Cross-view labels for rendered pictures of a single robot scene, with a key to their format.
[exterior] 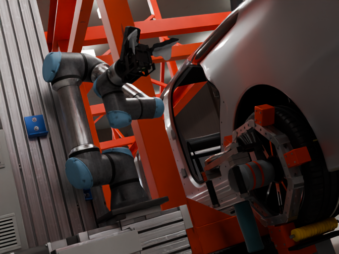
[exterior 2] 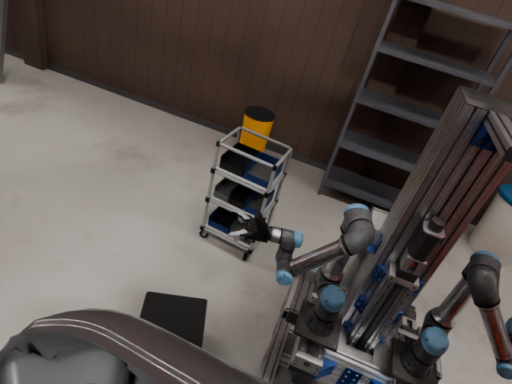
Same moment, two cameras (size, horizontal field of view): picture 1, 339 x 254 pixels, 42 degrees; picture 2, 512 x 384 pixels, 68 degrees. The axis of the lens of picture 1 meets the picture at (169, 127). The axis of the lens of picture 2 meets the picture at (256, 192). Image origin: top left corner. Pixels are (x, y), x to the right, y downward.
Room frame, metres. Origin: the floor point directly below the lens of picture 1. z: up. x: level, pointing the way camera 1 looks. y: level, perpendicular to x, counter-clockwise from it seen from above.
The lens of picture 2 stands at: (2.08, -1.08, 2.38)
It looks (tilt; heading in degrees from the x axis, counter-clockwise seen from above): 35 degrees down; 127
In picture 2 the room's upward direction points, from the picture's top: 15 degrees clockwise
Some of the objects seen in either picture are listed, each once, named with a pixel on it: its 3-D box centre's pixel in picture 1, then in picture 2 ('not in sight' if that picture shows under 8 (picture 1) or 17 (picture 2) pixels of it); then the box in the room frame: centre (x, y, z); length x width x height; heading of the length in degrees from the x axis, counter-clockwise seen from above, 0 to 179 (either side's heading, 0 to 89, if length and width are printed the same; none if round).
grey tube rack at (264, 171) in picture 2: not in sight; (243, 196); (0.42, 0.94, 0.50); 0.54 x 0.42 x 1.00; 22
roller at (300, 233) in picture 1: (314, 229); not in sight; (2.28, -0.54, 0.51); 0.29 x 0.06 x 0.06; 112
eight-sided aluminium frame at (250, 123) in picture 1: (263, 172); not in sight; (2.35, -0.40, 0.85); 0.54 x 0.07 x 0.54; 22
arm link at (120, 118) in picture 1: (121, 110); (284, 255); (1.42, 0.14, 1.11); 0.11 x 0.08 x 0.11; 132
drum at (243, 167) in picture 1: (251, 175); not in sight; (2.32, -0.33, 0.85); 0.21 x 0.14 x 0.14; 112
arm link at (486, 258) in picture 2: not in sight; (458, 299); (2.11, 0.59, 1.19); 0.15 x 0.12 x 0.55; 103
